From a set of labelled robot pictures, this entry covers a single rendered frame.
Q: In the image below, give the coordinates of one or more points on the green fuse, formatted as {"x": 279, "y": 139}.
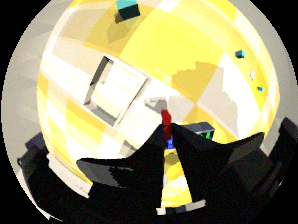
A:
{"x": 205, "y": 134}

